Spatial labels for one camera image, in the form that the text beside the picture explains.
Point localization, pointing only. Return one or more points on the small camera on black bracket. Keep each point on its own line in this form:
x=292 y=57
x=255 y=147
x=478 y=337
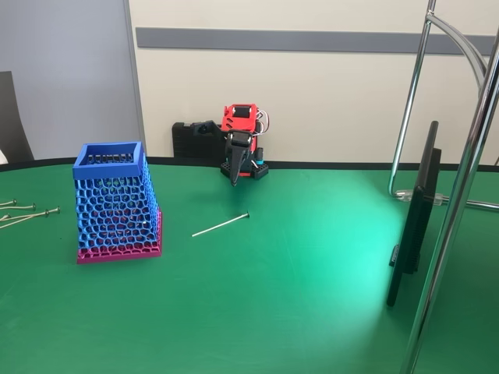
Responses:
x=202 y=128

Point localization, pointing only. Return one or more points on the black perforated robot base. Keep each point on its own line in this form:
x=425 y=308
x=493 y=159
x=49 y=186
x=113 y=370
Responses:
x=261 y=171

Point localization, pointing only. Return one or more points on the green table cloth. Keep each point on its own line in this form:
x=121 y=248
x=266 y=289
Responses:
x=273 y=292

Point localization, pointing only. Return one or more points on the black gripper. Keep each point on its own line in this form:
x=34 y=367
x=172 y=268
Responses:
x=238 y=153

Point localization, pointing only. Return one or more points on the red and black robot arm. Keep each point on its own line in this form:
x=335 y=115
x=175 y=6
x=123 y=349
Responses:
x=230 y=121

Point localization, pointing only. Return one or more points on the black and teal screwdriver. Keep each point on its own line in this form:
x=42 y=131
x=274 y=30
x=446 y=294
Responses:
x=259 y=157

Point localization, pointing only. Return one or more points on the blue and pink mesh basket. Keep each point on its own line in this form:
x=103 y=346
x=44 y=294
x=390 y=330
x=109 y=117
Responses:
x=105 y=167

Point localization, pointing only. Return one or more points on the clear plastic clip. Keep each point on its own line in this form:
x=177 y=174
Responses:
x=403 y=196

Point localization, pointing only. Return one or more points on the black plastic case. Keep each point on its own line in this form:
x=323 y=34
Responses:
x=187 y=142

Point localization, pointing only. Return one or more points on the chrome tube stand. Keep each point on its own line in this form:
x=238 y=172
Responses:
x=453 y=233

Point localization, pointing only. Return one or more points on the black led light panel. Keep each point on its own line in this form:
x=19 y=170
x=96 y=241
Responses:
x=419 y=218

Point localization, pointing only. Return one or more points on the grey wall rail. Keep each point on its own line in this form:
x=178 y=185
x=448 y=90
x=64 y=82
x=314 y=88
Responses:
x=273 y=40

